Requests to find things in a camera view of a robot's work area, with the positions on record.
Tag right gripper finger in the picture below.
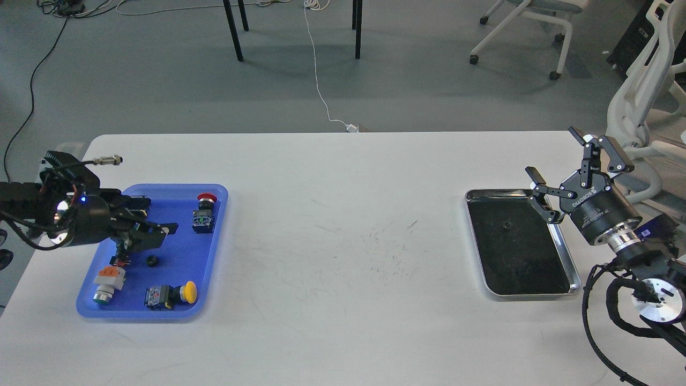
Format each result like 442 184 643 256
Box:
568 127 635 188
525 167 566 224

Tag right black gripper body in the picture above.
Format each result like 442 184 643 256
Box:
560 172 642 245

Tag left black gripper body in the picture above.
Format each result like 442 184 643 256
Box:
62 195 120 247

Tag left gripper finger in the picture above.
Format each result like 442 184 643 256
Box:
107 189 152 220
113 222 178 256

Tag small black gear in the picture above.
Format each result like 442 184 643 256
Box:
145 256 159 267

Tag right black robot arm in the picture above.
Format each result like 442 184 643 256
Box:
525 127 684 385

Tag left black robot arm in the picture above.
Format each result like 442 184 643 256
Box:
1 151 178 268

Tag metal tray with black mat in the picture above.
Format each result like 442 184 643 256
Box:
465 189 581 300

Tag blue plastic tray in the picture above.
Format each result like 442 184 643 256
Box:
76 183 229 320

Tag white office chair right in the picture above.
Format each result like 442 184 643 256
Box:
607 1 684 204

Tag white office chair background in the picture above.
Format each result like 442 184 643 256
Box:
469 0 583 80

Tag black table legs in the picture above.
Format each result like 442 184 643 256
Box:
222 0 363 62

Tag red push button switch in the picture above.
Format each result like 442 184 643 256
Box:
192 192 218 234

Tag yellow push button switch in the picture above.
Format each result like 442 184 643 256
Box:
144 281 198 310

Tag black cable on floor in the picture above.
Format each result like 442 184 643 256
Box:
0 0 86 198

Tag white cable on floor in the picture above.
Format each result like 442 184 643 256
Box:
115 0 359 132

